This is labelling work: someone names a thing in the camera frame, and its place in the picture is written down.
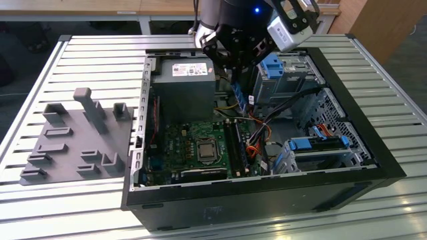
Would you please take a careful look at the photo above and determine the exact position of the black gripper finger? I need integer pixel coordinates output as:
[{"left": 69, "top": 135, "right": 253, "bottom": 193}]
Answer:
[
  {"left": 198, "top": 31, "right": 241, "bottom": 83},
  {"left": 238, "top": 37, "right": 278, "bottom": 84}
]

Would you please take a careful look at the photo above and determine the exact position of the blue RAM stick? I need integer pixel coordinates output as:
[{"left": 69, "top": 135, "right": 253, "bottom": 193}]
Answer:
[{"left": 229, "top": 81, "right": 248, "bottom": 112}]

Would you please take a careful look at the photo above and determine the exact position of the black RAM slot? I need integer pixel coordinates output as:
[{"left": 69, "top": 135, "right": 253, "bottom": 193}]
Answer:
[
  {"left": 232, "top": 119, "right": 246, "bottom": 177},
  {"left": 222, "top": 119, "right": 237, "bottom": 179},
  {"left": 234, "top": 120, "right": 250, "bottom": 175}
]

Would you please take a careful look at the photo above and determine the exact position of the blue plastic drive latch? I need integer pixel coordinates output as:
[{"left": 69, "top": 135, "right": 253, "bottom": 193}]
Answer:
[{"left": 258, "top": 55, "right": 284, "bottom": 80}]

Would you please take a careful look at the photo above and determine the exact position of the metal drive cage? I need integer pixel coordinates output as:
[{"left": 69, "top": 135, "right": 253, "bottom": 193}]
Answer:
[{"left": 252, "top": 53, "right": 326, "bottom": 106}]

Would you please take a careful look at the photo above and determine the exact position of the grey power supply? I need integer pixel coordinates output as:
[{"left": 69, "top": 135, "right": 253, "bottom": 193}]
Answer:
[{"left": 150, "top": 58, "right": 217, "bottom": 121}]

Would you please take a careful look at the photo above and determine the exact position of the wooden cabinet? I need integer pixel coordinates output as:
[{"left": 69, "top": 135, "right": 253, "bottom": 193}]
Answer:
[{"left": 328, "top": 0, "right": 427, "bottom": 66}]

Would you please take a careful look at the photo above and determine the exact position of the green motherboard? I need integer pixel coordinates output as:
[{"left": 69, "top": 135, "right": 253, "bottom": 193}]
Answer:
[{"left": 145, "top": 118, "right": 264, "bottom": 187}]

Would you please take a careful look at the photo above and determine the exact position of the hard disk in blue carrier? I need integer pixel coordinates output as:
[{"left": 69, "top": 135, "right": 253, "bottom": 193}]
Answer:
[{"left": 285, "top": 136, "right": 350, "bottom": 152}]

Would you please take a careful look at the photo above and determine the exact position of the silver CPU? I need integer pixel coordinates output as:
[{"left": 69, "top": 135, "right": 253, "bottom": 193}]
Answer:
[{"left": 198, "top": 144, "right": 216, "bottom": 161}]

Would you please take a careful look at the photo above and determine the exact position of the metal socket cover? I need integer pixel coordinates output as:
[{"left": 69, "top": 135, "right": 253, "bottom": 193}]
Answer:
[{"left": 194, "top": 137, "right": 220, "bottom": 166}]

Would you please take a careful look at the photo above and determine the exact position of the metal disk bay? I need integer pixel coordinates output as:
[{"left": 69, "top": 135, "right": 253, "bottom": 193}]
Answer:
[{"left": 270, "top": 147, "right": 365, "bottom": 174}]

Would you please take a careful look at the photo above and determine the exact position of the black graphics card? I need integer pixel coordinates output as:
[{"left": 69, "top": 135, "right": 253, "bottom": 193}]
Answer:
[{"left": 178, "top": 167, "right": 228, "bottom": 182}]

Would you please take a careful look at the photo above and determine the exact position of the grey parts rack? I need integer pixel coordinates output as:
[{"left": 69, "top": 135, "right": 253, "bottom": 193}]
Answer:
[{"left": 18, "top": 87, "right": 140, "bottom": 186}]

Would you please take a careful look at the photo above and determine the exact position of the black PC case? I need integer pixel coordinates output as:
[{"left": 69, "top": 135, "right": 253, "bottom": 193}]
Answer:
[{"left": 119, "top": 46, "right": 406, "bottom": 232}]

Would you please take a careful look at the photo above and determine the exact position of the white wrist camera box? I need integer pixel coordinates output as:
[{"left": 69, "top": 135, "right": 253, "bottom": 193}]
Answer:
[{"left": 265, "top": 0, "right": 321, "bottom": 53}]

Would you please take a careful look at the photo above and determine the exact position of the black flat cable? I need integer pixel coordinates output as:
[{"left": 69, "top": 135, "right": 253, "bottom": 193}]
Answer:
[{"left": 262, "top": 87, "right": 326, "bottom": 123}]

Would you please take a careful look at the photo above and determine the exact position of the yellow black wire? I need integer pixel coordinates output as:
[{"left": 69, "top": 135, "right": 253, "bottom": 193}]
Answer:
[{"left": 212, "top": 76, "right": 240, "bottom": 111}]

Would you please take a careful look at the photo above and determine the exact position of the white grey wire bundle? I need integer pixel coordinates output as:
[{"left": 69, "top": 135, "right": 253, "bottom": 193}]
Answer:
[{"left": 229, "top": 115, "right": 268, "bottom": 125}]

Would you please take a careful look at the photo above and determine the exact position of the orange red wire bundle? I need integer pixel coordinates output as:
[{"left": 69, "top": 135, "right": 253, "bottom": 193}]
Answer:
[{"left": 244, "top": 117, "right": 273, "bottom": 159}]

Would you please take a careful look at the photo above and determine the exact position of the blue disk wire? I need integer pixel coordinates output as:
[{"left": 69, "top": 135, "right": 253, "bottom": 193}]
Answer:
[{"left": 312, "top": 126, "right": 326, "bottom": 140}]

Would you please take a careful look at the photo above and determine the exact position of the red orange disk wire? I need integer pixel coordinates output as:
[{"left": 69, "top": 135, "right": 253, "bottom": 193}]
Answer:
[{"left": 317, "top": 123, "right": 338, "bottom": 138}]

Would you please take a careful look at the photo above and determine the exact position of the wooden desk white frame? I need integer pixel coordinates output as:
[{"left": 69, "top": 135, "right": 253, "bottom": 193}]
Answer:
[{"left": 0, "top": 0, "right": 341, "bottom": 35}]

